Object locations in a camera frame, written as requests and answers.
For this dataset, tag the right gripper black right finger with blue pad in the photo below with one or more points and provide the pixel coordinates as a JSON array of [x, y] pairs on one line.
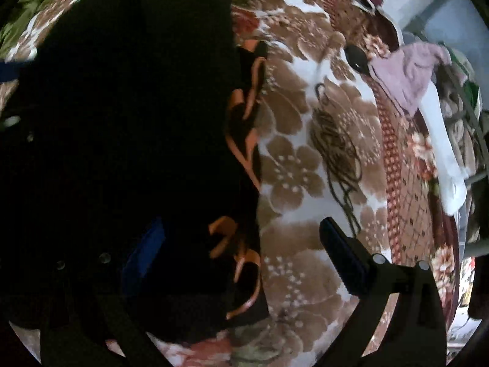
[[416, 334]]

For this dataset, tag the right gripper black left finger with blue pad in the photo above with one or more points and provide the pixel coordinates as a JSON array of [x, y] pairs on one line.
[[94, 313]]

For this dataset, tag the black hoodie orange print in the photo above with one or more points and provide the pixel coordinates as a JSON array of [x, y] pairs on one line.
[[135, 114]]

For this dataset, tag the white cloth at bed edge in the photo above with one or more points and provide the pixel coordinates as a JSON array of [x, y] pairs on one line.
[[452, 187]]

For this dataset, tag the floral brown red blanket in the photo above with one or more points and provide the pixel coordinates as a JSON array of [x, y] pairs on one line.
[[331, 143]]

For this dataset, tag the blue folded garment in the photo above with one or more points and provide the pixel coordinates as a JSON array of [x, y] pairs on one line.
[[9, 70]]

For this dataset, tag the pink cloth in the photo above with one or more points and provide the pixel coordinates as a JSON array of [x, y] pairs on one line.
[[404, 75]]

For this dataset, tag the black oval remote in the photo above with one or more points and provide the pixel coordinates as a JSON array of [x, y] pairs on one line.
[[357, 59]]

